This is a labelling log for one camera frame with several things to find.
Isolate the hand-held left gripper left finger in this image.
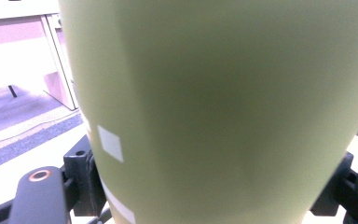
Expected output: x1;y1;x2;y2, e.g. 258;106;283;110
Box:
62;134;107;217

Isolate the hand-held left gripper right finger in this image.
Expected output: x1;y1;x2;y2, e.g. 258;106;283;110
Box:
310;151;354;217

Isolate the green bottle with white cap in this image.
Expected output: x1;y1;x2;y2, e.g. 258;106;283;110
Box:
58;0;358;224

